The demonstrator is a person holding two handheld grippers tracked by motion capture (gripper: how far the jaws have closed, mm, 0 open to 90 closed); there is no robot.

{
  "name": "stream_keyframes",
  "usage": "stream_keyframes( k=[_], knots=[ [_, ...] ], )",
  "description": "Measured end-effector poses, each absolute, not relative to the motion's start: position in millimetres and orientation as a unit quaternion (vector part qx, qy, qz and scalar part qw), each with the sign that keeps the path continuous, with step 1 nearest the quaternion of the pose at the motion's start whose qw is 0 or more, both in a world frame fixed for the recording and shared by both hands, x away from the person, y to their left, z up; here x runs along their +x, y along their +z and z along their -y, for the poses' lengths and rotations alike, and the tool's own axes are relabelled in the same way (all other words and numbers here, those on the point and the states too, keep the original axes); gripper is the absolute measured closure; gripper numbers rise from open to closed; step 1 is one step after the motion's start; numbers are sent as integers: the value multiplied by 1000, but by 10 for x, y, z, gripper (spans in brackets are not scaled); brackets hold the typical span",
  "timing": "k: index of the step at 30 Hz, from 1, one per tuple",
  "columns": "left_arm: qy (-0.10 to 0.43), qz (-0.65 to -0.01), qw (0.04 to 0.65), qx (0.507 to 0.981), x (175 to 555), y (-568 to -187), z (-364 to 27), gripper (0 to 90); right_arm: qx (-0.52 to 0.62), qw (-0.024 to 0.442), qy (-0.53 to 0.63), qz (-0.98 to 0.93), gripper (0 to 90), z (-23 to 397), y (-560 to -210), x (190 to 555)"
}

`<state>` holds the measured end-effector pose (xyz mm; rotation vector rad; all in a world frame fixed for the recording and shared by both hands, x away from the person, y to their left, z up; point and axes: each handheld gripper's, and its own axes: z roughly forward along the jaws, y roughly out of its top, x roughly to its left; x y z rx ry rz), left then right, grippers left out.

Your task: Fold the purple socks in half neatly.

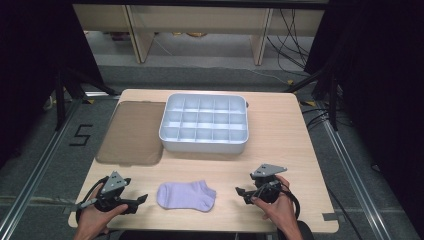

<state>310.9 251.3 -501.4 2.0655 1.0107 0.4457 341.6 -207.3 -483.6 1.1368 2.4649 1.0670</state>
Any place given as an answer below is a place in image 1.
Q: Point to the white divided storage box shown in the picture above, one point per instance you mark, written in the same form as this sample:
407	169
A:
204	123

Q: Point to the beige wooden desk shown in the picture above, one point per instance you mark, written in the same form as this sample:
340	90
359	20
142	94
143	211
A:
200	18

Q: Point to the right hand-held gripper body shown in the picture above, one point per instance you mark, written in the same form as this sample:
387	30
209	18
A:
266	186

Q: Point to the black curtain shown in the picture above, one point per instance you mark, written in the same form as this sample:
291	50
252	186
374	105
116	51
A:
33	66
383	83

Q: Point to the person's right hand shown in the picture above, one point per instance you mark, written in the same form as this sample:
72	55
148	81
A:
278	210

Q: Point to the person's left hand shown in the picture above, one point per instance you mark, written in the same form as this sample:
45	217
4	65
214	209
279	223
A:
95	218

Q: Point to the black metal stand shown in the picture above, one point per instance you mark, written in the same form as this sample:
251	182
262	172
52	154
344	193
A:
333	100
60	100

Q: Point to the aluminium floor rail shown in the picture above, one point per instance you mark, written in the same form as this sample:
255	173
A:
356	180
36	170

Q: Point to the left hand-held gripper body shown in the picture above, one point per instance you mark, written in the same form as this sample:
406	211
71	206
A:
111	186

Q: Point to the grey tape strip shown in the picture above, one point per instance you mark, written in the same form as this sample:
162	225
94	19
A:
330	216

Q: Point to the translucent brown box lid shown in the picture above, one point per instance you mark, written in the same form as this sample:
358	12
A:
133	133

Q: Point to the lilac ankle sock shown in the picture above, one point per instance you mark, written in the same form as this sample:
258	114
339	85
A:
185	196

